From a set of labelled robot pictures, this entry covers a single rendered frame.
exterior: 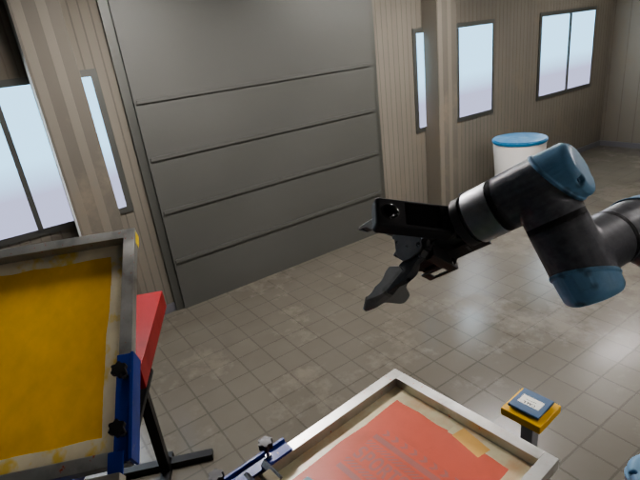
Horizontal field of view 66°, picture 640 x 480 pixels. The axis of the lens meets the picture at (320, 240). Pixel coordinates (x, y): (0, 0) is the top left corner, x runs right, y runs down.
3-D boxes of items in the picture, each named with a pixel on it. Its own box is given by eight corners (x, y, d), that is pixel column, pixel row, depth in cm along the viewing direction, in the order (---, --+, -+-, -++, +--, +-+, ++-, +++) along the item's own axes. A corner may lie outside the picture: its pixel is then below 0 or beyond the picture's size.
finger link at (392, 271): (393, 329, 76) (429, 280, 75) (368, 318, 73) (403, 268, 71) (384, 316, 79) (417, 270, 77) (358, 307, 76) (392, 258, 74)
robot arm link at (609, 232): (657, 270, 61) (613, 191, 62) (609, 304, 55) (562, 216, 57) (601, 286, 67) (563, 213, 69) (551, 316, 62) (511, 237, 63)
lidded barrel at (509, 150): (510, 188, 650) (512, 130, 622) (555, 196, 601) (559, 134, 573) (480, 200, 619) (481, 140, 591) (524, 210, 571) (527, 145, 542)
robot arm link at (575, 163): (594, 202, 55) (558, 135, 57) (506, 241, 62) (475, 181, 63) (606, 195, 61) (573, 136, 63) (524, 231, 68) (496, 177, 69)
